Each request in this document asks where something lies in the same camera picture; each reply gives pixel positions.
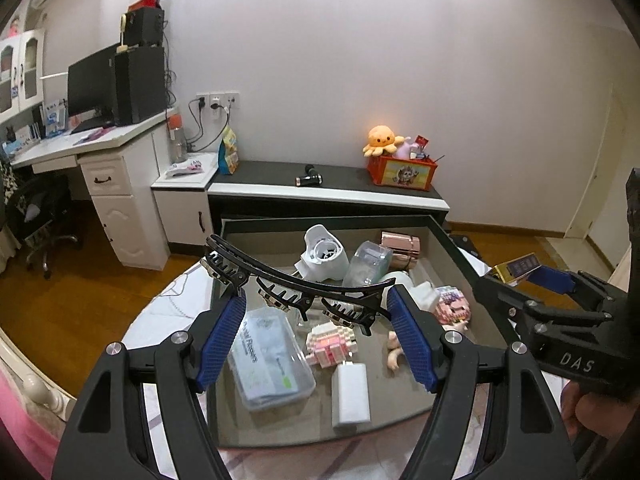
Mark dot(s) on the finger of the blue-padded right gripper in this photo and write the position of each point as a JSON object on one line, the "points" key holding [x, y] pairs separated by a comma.
{"points": [[588, 291], [513, 312]]}

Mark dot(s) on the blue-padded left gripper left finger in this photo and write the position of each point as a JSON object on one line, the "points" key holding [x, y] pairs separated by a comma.
{"points": [[108, 436]]}

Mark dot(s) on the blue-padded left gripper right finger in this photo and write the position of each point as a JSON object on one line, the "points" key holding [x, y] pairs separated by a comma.
{"points": [[524, 437]]}

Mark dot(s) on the pink block crab figure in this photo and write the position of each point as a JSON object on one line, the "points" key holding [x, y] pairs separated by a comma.
{"points": [[452, 308]]}

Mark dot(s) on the white astronaut figurine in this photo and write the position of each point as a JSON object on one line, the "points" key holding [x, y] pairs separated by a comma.
{"points": [[423, 294]]}

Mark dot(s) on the rose gold lidded jar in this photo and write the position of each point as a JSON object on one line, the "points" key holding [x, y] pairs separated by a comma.
{"points": [[405, 249]]}

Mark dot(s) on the clear teal heart container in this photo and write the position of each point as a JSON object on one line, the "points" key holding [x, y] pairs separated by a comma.
{"points": [[369, 264]]}

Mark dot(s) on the white power adapter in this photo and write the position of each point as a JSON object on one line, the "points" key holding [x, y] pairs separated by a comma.
{"points": [[350, 395]]}

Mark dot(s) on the pink block axolotl figure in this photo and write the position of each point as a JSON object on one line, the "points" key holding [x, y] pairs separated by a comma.
{"points": [[328, 344]]}

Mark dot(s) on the white night light plug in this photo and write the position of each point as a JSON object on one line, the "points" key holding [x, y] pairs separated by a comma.
{"points": [[324, 257]]}

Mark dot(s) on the black hair claw clip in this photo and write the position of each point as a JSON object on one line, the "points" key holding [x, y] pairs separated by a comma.
{"points": [[346, 306]]}

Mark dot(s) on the person's right hand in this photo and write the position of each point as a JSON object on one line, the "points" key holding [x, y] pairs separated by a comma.
{"points": [[606, 417]]}

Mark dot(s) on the pink bedsheet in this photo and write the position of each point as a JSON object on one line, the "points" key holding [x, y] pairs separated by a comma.
{"points": [[34, 441]]}

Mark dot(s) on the black bathroom scale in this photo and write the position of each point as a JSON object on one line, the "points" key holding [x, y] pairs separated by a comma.
{"points": [[465, 243]]}

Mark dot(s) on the pink pig doll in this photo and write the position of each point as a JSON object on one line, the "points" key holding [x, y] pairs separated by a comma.
{"points": [[400, 349]]}

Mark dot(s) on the white striped quilt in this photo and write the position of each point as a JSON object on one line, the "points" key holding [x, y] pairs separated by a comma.
{"points": [[381, 455]]}

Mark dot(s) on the orange toy storage box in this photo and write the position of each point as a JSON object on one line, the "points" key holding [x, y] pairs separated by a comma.
{"points": [[414, 174]]}

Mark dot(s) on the clear floss pick box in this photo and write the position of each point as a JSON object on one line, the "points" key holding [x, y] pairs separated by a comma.
{"points": [[268, 366]]}

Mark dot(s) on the pink and black storage box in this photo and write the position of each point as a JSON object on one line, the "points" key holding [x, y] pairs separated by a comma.
{"points": [[394, 396]]}

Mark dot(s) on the orange octopus plush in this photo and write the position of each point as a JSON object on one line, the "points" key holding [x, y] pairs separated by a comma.
{"points": [[382, 141]]}

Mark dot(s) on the black office chair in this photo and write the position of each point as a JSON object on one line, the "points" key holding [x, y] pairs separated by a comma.
{"points": [[38, 213]]}

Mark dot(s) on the black small dumbbell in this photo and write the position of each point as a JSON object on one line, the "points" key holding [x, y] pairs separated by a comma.
{"points": [[311, 177]]}

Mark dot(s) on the low black white cabinet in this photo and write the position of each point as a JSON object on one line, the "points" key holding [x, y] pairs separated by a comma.
{"points": [[193, 207]]}

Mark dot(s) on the white computer desk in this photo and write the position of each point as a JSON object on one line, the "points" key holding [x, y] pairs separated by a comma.
{"points": [[119, 169]]}

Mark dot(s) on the orange capped water bottle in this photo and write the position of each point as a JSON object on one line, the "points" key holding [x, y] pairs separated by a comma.
{"points": [[178, 148]]}

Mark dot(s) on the yellow blue snack bag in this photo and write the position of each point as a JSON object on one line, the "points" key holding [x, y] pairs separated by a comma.
{"points": [[228, 154]]}

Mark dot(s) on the black computer tower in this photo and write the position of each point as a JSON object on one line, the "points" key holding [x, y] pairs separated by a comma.
{"points": [[138, 84]]}

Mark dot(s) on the black computer monitor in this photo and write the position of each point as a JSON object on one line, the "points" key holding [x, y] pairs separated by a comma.
{"points": [[90, 87]]}

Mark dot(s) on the white glass-door cabinet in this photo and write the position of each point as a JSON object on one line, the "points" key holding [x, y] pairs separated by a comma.
{"points": [[21, 71]]}

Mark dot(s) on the black speaker with red items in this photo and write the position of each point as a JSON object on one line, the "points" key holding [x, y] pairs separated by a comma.
{"points": [[141, 25]]}

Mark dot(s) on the white bed frame post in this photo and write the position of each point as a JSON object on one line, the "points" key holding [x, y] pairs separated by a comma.
{"points": [[37, 386]]}

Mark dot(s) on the white wall power strip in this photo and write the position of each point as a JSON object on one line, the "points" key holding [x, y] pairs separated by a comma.
{"points": [[230, 99]]}

